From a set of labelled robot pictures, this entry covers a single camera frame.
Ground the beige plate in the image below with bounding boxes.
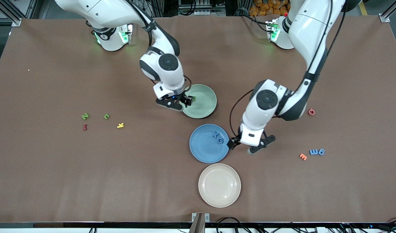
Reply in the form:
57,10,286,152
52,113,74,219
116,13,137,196
198,163,242,208

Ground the green plate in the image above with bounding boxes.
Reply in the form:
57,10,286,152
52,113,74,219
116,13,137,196
182,84,217,119

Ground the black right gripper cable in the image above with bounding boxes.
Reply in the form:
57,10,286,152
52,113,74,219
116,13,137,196
125,0,192,94

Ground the dark metal post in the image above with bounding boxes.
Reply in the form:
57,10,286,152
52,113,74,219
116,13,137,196
188,213,206,233

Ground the silver clamp bracket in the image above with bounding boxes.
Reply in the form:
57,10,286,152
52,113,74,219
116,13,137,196
192,212,210,223

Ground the black table edge rail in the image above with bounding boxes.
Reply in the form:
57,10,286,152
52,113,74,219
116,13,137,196
0,221,396,229

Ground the blue plate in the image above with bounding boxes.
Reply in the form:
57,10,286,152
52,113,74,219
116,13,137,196
189,124,230,164

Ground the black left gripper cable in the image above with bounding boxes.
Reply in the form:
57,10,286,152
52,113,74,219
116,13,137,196
230,0,349,139

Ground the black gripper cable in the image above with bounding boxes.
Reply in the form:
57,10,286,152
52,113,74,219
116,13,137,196
125,0,192,94
230,0,349,139

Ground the black looped cable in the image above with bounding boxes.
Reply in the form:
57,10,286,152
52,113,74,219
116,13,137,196
216,217,250,233

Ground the orange packet pile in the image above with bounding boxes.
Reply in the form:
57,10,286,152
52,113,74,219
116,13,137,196
249,0,291,17

